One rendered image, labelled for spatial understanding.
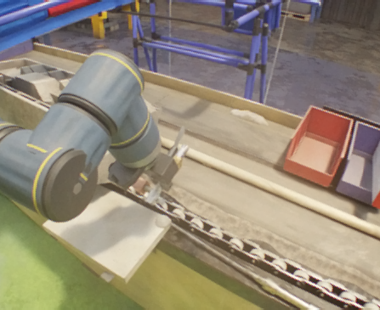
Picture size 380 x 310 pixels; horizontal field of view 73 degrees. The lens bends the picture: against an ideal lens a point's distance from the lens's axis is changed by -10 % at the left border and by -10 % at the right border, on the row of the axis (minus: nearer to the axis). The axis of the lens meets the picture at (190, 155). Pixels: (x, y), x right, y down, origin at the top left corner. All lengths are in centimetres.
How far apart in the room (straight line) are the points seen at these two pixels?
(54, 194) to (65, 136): 8
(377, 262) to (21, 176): 91
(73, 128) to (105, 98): 7
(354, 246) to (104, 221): 74
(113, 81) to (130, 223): 47
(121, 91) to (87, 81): 5
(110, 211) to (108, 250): 13
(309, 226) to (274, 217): 11
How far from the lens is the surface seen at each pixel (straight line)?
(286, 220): 93
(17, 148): 42
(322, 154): 127
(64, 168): 37
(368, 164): 133
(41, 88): 127
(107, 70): 44
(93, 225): 82
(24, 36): 118
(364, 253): 96
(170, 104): 145
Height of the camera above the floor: 142
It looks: 38 degrees down
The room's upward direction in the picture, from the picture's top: 3 degrees clockwise
